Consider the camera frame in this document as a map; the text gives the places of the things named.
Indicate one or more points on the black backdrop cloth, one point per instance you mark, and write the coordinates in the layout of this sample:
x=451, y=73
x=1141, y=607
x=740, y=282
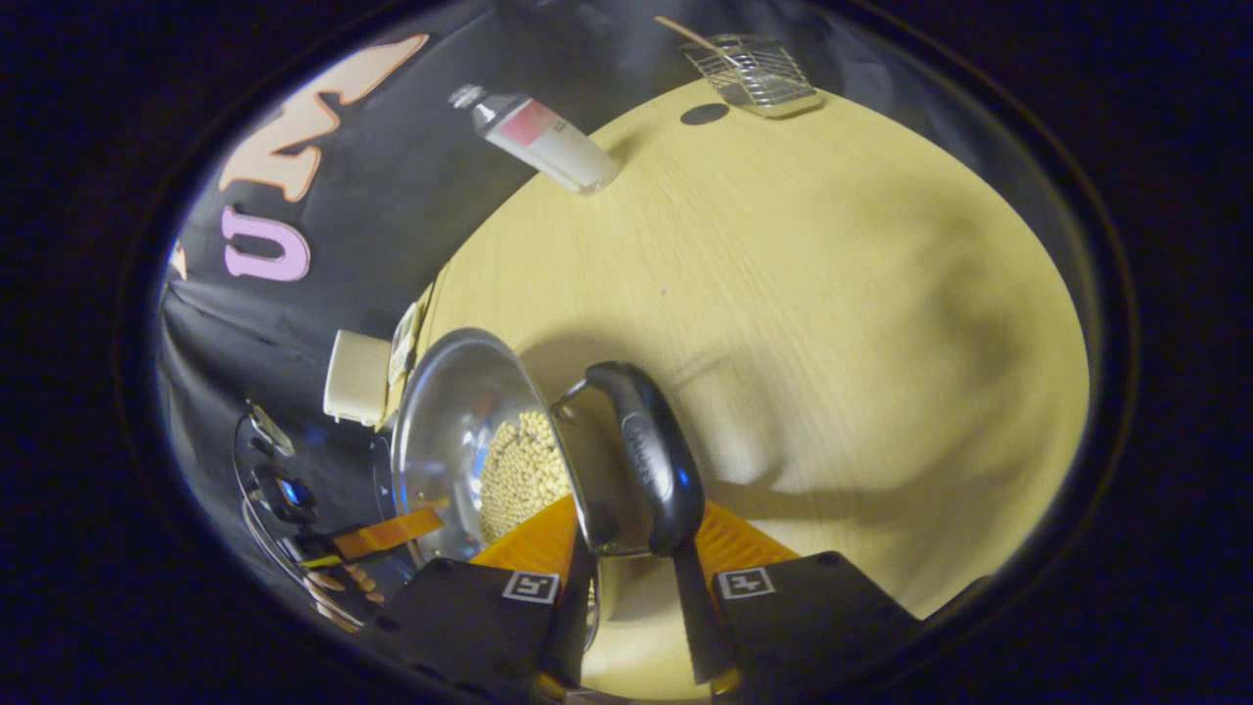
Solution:
x=372, y=196

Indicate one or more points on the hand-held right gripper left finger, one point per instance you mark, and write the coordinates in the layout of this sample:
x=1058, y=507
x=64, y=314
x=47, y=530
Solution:
x=568, y=636

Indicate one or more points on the wooden stick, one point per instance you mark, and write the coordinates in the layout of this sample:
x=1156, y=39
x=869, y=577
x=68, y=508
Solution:
x=690, y=32

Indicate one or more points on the white divided dish of beans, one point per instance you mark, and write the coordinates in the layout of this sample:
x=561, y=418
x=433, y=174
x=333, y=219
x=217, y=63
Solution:
x=403, y=338

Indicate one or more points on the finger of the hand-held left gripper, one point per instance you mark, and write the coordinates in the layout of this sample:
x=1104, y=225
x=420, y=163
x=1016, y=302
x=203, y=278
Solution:
x=392, y=534

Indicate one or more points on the white toaster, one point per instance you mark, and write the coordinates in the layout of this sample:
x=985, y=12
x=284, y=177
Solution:
x=357, y=377

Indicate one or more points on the clear bottle with red label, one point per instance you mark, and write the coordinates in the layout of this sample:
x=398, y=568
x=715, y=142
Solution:
x=548, y=142

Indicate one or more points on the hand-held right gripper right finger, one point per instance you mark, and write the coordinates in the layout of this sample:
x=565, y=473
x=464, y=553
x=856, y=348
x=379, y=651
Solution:
x=700, y=627

